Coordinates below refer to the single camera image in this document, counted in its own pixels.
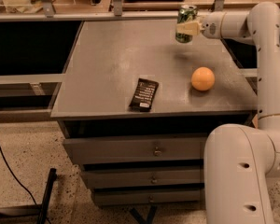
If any black floor cable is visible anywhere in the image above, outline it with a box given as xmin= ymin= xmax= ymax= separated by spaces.
xmin=0 ymin=119 xmax=52 ymax=224

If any grey drawer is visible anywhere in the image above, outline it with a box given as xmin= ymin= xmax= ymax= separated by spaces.
xmin=91 ymin=189 xmax=204 ymax=206
xmin=63 ymin=133 xmax=206 ymax=164
xmin=81 ymin=167 xmax=203 ymax=189

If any black rxbar chocolate bar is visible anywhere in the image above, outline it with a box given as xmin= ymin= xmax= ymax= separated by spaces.
xmin=129 ymin=78 xmax=159 ymax=112

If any black metal floor stand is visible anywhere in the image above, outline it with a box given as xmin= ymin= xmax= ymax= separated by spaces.
xmin=0 ymin=167 xmax=58 ymax=224

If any grey drawer cabinet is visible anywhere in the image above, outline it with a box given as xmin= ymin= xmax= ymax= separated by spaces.
xmin=51 ymin=20 xmax=257 ymax=206

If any bottom grey drawer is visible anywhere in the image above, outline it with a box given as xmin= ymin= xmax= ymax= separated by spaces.
xmin=91 ymin=189 xmax=204 ymax=206

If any metal railing frame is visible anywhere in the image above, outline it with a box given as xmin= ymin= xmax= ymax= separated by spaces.
xmin=0 ymin=0 xmax=280 ymax=22

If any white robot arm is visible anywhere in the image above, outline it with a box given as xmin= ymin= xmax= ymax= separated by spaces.
xmin=176 ymin=2 xmax=280 ymax=224

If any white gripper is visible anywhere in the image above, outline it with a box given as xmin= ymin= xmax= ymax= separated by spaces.
xmin=176 ymin=12 xmax=225 ymax=39

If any top grey drawer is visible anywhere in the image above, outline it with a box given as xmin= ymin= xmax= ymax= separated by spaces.
xmin=63 ymin=133 xmax=206 ymax=164

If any middle grey drawer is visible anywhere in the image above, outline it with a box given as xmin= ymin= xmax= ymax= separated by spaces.
xmin=81 ymin=167 xmax=203 ymax=189

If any orange fruit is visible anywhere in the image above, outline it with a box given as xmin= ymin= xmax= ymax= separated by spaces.
xmin=191 ymin=67 xmax=215 ymax=91

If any green soda can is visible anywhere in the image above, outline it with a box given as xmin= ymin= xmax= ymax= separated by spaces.
xmin=175 ymin=5 xmax=198 ymax=43

